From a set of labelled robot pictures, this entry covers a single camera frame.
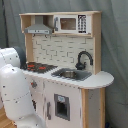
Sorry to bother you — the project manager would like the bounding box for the grey toy sink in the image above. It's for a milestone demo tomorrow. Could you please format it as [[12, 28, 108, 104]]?
[[52, 68, 92, 81]]

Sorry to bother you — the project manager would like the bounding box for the black toy stovetop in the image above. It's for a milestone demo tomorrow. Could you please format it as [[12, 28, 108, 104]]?
[[23, 62, 55, 73]]

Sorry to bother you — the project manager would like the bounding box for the wooden toy kitchen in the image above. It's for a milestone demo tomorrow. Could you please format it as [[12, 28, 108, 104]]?
[[20, 11, 114, 128]]

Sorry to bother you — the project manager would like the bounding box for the grey range hood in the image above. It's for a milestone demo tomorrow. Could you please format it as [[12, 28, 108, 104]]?
[[24, 16, 52, 34]]

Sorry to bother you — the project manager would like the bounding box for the right red oven knob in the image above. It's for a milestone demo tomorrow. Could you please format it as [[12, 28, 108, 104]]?
[[31, 81, 37, 88]]

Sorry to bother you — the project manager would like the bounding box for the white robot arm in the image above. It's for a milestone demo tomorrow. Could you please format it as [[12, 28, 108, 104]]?
[[0, 47, 46, 128]]

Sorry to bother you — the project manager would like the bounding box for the small metal pot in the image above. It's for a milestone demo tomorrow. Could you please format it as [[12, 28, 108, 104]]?
[[62, 70, 77, 79]]

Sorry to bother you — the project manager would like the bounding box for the toy microwave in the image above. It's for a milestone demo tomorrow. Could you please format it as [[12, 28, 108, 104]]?
[[54, 14, 92, 34]]

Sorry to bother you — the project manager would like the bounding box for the black toy faucet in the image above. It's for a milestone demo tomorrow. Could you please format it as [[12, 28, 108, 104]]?
[[75, 51, 93, 70]]

